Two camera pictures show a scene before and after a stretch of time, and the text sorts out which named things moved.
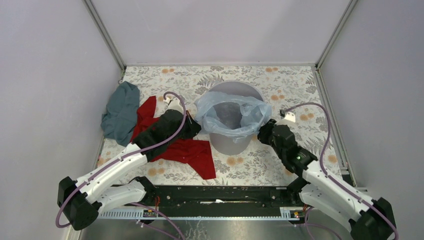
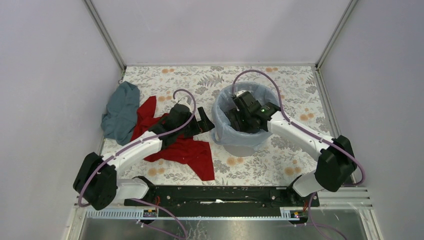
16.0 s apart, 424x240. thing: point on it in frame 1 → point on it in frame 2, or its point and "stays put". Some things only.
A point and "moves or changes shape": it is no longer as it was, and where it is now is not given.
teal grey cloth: [120, 120] stays put
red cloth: [186, 150] stays put
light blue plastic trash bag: [231, 116] moves or changes shape
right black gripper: [264, 130] → [234, 115]
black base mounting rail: [221, 197] stays put
